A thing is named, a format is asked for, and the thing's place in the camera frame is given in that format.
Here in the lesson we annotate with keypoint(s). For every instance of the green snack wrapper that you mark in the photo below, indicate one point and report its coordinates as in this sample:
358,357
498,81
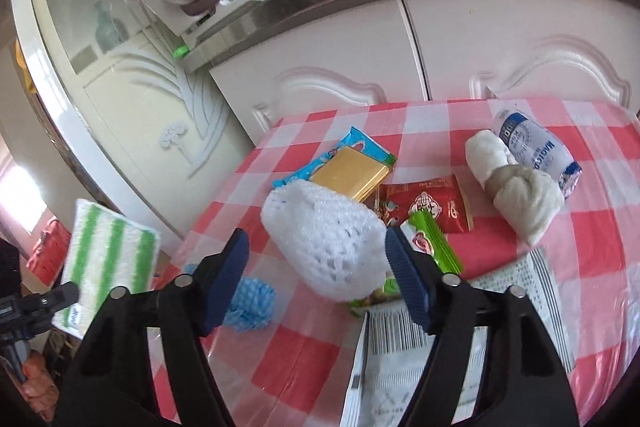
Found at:
432,247

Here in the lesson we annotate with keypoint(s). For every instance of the white kitchen cabinet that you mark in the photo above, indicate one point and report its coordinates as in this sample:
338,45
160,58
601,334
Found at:
325,37

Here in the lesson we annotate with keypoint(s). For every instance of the white foam fruit net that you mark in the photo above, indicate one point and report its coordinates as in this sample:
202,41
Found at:
320,237

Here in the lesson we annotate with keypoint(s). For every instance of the white glass door cupboard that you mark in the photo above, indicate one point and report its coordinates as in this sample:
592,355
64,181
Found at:
125,82

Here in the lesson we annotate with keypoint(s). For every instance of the red snack packet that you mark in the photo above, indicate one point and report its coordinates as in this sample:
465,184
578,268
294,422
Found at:
435,204

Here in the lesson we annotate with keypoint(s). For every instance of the rolled white cloth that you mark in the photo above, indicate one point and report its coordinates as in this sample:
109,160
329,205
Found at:
525,202

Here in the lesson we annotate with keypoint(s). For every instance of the white milk bottle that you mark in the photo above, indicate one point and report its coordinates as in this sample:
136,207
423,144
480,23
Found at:
540,152

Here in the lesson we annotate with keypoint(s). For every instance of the blue foam fruit net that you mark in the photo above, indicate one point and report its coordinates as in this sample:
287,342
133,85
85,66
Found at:
250,302

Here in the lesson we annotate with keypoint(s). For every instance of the white printed plastic bag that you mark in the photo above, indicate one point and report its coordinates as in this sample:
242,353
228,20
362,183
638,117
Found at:
525,297

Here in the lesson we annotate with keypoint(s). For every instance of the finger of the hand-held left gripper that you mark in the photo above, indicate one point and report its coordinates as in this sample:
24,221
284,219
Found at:
57,298

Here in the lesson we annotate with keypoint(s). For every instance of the red white checked tablecloth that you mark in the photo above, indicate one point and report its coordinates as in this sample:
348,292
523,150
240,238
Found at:
575,232

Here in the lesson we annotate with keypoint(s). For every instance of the red box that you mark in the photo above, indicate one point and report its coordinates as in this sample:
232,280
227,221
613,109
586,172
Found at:
47,249

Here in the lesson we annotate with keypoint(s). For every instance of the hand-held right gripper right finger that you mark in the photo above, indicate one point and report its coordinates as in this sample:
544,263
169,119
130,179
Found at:
407,277

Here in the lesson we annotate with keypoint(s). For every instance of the green striped sponge cloth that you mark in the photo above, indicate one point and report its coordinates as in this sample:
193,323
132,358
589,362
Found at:
107,257

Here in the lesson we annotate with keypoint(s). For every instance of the blue cow snack packet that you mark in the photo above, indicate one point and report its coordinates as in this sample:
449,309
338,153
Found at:
365,144

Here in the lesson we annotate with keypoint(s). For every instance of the flat gold box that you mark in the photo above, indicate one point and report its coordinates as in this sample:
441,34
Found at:
350,172

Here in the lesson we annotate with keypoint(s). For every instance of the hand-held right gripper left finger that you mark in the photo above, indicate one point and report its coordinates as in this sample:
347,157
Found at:
225,279

